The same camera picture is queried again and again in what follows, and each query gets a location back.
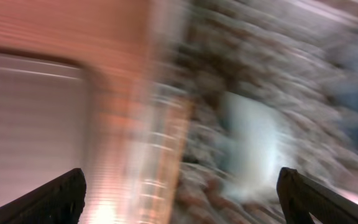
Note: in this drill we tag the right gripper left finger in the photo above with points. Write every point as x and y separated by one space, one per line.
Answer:
59 201

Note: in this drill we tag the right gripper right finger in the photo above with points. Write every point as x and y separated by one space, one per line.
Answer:
302 199

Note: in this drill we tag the light blue rice bowl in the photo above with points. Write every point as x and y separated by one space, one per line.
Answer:
259 145

